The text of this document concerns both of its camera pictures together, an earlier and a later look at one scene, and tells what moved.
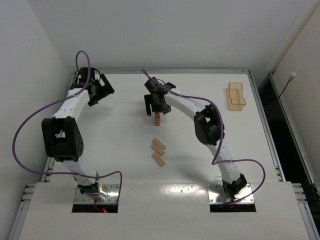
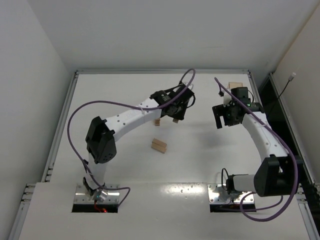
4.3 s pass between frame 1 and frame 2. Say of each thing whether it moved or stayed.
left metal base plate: stayed
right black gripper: moved
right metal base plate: stayed
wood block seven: stayed
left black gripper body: moved
